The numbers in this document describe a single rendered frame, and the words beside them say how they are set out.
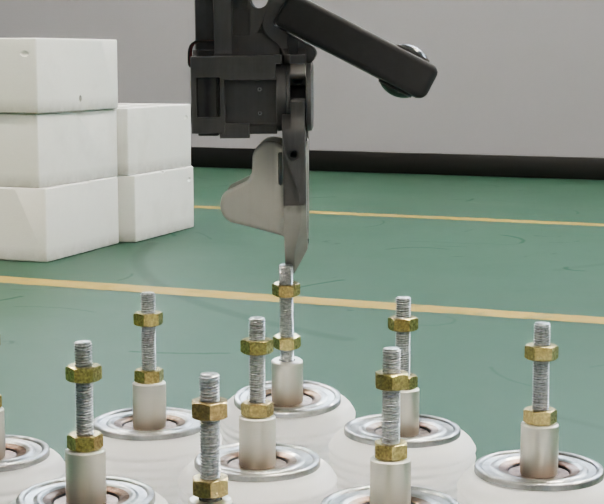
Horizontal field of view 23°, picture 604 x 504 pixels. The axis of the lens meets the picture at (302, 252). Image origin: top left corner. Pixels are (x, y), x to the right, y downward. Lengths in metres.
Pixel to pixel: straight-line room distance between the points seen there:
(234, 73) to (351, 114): 5.37
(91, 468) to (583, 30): 5.34
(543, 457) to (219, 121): 0.32
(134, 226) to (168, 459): 3.01
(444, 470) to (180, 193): 3.31
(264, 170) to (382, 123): 5.31
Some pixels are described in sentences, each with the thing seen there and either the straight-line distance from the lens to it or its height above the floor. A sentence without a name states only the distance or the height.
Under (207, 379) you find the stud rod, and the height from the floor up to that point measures 0.34.
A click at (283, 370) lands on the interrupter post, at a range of 1.01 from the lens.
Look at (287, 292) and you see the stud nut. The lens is 1.00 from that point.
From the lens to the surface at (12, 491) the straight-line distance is 0.88.
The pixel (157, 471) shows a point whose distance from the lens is 0.94.
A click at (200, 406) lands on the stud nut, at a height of 0.33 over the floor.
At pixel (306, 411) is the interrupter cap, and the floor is 0.25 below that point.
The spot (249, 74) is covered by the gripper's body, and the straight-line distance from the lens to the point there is 0.98.
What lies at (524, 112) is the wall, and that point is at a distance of 6.11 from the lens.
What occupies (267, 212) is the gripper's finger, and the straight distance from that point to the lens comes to 1.00.
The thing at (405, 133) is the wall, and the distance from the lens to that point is 6.27.
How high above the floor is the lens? 0.49
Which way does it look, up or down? 8 degrees down
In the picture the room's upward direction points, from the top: straight up
